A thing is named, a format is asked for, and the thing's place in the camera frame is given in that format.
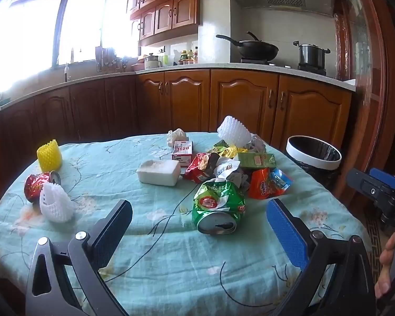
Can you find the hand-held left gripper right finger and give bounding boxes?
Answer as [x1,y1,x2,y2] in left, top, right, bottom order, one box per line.
[266,198,376,316]

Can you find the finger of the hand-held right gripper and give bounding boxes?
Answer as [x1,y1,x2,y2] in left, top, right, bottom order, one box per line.
[345,169,395,205]
[369,168,395,193]

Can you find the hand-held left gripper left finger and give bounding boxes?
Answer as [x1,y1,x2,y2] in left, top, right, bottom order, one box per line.
[26,199,133,316]

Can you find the white bin with black liner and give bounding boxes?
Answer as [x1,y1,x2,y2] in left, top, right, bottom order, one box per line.
[285,135,342,192]

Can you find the yellow snack wrapper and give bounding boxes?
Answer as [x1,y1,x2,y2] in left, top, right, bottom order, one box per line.
[208,140,247,160]

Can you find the red and white carton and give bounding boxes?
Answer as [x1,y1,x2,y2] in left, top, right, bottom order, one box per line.
[171,140,194,171]

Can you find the red snack wrapper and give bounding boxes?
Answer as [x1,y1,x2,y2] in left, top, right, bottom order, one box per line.
[184,152,220,184]

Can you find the person's right hand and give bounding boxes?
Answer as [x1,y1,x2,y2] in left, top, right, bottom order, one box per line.
[374,232,395,300]

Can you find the orange snack packet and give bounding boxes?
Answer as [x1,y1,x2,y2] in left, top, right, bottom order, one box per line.
[248,168,280,200]

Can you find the blue snack packet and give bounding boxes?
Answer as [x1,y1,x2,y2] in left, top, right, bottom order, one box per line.
[270,168,294,192]

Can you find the white foam fruit net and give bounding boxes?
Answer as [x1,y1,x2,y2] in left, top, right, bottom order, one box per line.
[216,115,253,147]
[39,182,75,222]

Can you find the white foam block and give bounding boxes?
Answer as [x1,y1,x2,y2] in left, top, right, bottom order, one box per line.
[136,160,181,186]

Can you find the crushed green can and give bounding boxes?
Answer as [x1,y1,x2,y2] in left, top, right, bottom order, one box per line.
[191,178,247,235]

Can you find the green drink carton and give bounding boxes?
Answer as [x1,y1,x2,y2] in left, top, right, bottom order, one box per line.
[237,151,277,172]

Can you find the crumpled white wrapper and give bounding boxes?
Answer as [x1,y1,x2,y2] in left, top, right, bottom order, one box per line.
[214,157,251,192]

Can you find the crushed red can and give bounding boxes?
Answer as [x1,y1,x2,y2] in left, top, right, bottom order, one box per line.
[24,170,62,203]

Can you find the crumpled silver paper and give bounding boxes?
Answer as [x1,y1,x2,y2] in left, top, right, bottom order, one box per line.
[249,134,268,154]

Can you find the yellow foam fruit net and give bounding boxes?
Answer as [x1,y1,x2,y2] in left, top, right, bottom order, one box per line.
[37,139,62,172]

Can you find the crumpled white tissue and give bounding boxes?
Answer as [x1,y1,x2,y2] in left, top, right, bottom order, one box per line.
[167,128,189,147]

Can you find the steel cooking pot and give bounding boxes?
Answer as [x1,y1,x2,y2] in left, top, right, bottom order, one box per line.
[293,41,330,68]

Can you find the black gas stove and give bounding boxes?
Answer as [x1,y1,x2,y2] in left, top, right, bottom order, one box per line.
[240,57,327,76]

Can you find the wooden lower cabinets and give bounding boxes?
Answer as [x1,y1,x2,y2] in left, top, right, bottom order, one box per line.
[0,69,353,211]

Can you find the wooden cabinets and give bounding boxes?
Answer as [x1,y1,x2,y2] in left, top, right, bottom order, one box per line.
[123,0,231,47]
[0,69,353,211]

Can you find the black wok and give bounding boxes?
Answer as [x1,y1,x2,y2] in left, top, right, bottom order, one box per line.
[216,32,279,61]

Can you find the white kitchen countertop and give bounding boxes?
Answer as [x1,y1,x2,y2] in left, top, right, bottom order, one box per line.
[0,62,357,116]

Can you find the kitchen window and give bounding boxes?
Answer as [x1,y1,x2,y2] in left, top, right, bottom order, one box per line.
[0,0,139,93]

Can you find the wooden upper cabinets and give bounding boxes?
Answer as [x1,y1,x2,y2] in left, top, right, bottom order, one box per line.
[123,0,231,47]

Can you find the wooden door frame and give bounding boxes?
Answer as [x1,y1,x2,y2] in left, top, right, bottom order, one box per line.
[334,0,395,201]

